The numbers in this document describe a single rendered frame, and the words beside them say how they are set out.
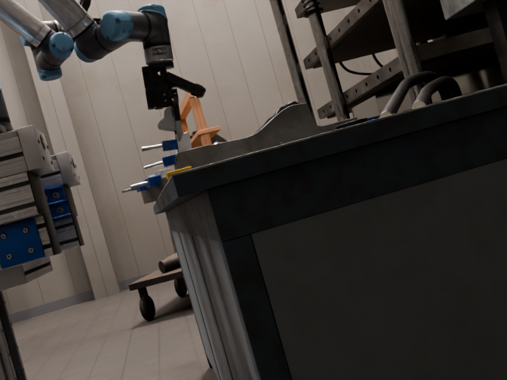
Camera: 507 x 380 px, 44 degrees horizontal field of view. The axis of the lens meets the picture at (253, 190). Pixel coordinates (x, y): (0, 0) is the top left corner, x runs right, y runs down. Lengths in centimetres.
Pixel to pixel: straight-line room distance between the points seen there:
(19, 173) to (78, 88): 693
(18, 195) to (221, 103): 696
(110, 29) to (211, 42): 678
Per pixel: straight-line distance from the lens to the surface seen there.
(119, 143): 810
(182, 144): 169
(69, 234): 183
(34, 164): 135
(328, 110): 290
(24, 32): 206
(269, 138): 167
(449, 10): 196
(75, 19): 172
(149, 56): 171
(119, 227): 805
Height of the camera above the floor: 74
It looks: level
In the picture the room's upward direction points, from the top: 16 degrees counter-clockwise
